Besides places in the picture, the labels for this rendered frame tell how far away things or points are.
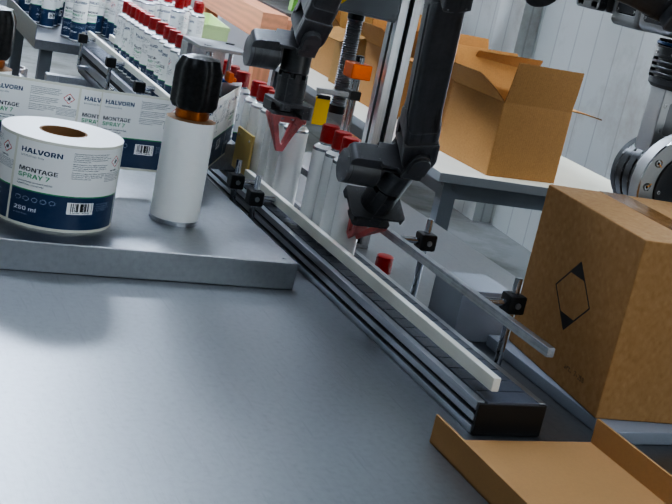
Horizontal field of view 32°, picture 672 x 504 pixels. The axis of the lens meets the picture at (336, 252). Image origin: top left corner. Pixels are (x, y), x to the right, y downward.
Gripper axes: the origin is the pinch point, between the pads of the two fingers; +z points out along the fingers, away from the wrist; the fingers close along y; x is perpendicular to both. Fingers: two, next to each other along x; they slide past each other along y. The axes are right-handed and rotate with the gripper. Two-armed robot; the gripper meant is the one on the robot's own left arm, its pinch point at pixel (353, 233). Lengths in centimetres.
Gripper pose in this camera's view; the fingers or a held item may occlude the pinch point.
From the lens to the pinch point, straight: 210.3
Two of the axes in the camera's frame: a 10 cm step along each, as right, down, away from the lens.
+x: 1.8, 8.3, -5.3
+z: -4.0, 5.5, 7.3
